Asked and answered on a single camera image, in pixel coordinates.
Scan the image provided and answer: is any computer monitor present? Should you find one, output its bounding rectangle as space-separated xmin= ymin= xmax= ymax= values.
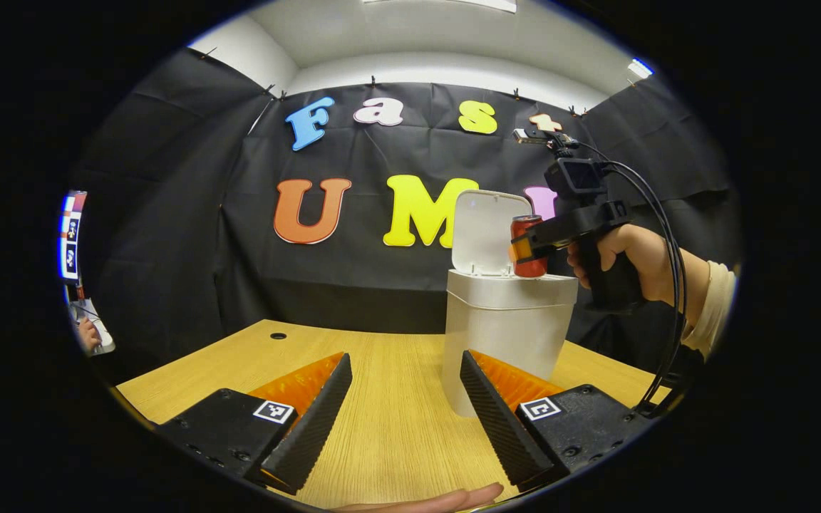
xmin=60 ymin=190 xmax=88 ymax=282

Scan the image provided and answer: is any wooden desktop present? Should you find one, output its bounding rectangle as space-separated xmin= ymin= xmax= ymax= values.
xmin=117 ymin=319 xmax=671 ymax=510

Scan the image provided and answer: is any white side table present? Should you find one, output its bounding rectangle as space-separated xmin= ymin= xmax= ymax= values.
xmin=68 ymin=298 xmax=116 ymax=356

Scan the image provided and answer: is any white desktop garbage bin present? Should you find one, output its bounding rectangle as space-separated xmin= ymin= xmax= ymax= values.
xmin=442 ymin=190 xmax=579 ymax=418

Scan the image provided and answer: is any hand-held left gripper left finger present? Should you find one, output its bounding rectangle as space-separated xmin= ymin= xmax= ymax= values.
xmin=158 ymin=352 xmax=354 ymax=496

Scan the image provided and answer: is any black backdrop cloth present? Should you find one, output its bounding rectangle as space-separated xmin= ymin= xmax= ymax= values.
xmin=76 ymin=48 xmax=739 ymax=378

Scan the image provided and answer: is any black cable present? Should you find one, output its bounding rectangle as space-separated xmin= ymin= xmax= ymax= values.
xmin=582 ymin=142 xmax=689 ymax=418
xmin=589 ymin=160 xmax=682 ymax=418

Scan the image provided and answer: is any red pop can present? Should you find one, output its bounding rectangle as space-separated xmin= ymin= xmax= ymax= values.
xmin=510 ymin=214 xmax=549 ymax=279

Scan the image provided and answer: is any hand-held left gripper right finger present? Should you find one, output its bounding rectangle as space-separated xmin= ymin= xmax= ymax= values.
xmin=459 ymin=349 xmax=652 ymax=492

